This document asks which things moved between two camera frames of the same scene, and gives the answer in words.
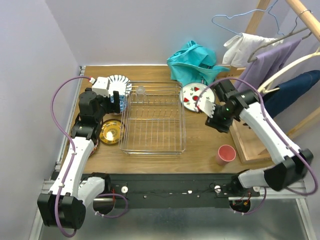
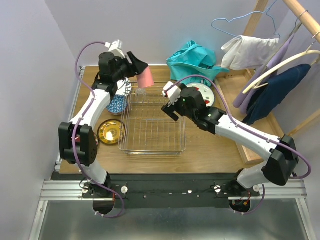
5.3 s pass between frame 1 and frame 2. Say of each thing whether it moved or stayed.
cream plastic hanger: moved
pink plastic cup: moved
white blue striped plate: stayed
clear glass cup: stayed
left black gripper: moved
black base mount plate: stayed
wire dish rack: stayed
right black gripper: moved
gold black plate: stayed
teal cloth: stayed
